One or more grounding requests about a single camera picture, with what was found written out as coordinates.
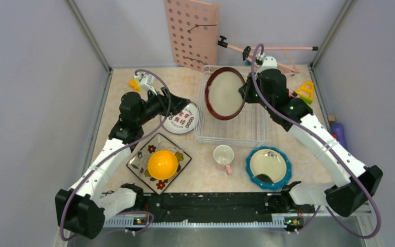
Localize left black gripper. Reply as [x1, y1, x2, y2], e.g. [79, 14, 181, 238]
[136, 86, 190, 126]

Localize white plate red characters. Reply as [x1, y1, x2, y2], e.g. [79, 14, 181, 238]
[163, 102, 199, 135]

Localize dark red rimmed plate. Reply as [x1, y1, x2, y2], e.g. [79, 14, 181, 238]
[204, 66, 246, 120]

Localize orange yellow bowl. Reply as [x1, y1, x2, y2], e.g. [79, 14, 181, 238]
[147, 150, 179, 180]

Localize square floral plate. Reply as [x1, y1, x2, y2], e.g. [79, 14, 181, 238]
[127, 133, 192, 195]

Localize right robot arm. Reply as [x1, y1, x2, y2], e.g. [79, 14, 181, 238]
[239, 69, 383, 218]

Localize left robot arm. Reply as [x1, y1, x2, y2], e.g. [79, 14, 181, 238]
[55, 87, 190, 241]

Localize pink folding tripod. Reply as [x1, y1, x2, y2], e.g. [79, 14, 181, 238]
[218, 36, 319, 76]

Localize pink toy block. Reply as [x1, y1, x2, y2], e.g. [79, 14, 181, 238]
[289, 90, 300, 98]

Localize stacked colourful toy blocks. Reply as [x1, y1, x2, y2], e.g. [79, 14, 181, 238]
[128, 79, 140, 92]

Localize yellow green toy block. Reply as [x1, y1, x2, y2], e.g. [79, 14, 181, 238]
[296, 81, 314, 105]

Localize blue rimmed bowl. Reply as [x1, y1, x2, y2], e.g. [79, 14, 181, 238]
[245, 146, 293, 191]

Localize pink pegboard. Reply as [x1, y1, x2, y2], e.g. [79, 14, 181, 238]
[164, 0, 220, 71]

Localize white wire dish rack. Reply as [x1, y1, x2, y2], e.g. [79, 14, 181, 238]
[194, 65, 269, 147]

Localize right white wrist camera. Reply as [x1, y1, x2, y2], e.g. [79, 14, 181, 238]
[256, 54, 278, 73]

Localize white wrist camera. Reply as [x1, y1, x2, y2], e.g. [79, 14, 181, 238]
[134, 73, 157, 94]
[256, 54, 278, 73]

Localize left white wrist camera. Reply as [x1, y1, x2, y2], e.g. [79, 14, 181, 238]
[134, 73, 157, 94]

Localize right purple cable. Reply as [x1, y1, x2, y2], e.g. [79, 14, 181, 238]
[250, 43, 382, 239]

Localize purple cable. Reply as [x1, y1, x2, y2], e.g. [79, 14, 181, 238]
[59, 69, 171, 242]
[250, 43, 382, 239]

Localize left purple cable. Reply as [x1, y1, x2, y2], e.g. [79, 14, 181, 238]
[59, 69, 171, 242]

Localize white pink handled cup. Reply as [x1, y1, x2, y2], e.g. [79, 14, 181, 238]
[213, 145, 235, 175]

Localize purple handled tool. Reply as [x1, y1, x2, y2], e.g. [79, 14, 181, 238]
[331, 122, 347, 149]

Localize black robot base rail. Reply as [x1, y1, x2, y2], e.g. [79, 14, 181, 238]
[121, 183, 315, 224]

